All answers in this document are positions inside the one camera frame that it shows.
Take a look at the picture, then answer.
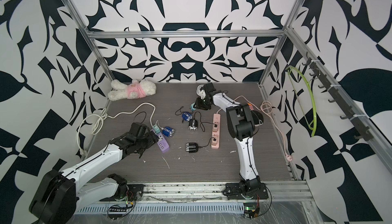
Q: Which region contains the teal usb charger plug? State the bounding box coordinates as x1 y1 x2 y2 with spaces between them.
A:
153 125 161 134

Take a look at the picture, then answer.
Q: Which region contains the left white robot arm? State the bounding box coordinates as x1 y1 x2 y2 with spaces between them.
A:
29 123 159 224

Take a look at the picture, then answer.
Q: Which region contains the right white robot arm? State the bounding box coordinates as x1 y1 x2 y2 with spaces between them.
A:
193 83 261 194

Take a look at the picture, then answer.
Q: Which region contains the purple power strip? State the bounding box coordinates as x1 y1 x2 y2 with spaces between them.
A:
152 129 169 153

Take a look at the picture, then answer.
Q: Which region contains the pink power strip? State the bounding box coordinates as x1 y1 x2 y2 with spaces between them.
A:
211 113 221 149

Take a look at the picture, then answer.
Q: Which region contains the white plush toy pink outfit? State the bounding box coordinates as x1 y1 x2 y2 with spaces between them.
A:
108 80 157 101

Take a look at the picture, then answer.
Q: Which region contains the green plastic hanger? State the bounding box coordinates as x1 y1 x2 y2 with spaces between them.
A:
285 65 317 137

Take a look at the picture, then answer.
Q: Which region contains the black shaver cable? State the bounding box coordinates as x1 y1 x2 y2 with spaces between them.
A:
198 136 215 149

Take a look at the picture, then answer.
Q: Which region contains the white power strip cable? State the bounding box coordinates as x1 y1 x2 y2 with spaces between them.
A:
76 102 157 157

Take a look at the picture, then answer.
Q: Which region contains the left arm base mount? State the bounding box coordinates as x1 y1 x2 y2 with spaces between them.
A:
100 174 145 202

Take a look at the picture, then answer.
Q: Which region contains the pink power strip cable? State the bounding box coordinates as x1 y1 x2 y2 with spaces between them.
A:
232 95 293 162

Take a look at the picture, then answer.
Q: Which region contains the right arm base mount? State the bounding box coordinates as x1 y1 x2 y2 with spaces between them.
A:
222 176 269 200

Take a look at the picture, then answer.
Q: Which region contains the aluminium frame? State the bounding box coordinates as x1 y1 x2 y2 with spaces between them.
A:
62 0 392 220

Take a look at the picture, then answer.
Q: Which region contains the black wall hook rack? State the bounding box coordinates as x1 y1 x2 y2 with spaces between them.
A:
304 52 378 141

